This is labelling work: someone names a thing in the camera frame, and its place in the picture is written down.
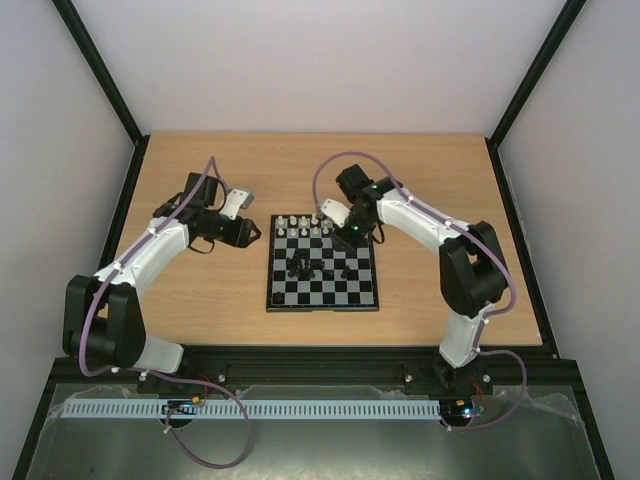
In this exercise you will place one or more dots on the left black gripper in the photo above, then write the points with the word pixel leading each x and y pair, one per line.
pixel 240 236

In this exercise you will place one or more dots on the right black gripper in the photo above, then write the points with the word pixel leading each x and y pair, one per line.
pixel 353 236

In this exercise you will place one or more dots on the black white chess board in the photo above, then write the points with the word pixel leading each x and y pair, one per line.
pixel 307 273

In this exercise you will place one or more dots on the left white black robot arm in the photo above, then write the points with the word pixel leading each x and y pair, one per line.
pixel 103 323

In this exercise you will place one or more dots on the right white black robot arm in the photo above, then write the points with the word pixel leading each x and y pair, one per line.
pixel 473 274

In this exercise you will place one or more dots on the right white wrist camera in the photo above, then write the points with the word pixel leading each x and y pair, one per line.
pixel 335 211

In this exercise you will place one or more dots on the light blue slotted cable duct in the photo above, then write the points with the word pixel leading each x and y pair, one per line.
pixel 253 409

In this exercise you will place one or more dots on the right black frame post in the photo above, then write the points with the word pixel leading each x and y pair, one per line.
pixel 561 26

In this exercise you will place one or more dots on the black frame post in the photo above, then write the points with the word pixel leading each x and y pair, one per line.
pixel 561 26
pixel 74 24

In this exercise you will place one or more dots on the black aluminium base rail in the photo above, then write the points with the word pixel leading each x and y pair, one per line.
pixel 413 370

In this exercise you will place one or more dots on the left black frame post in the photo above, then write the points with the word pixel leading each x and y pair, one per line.
pixel 74 24

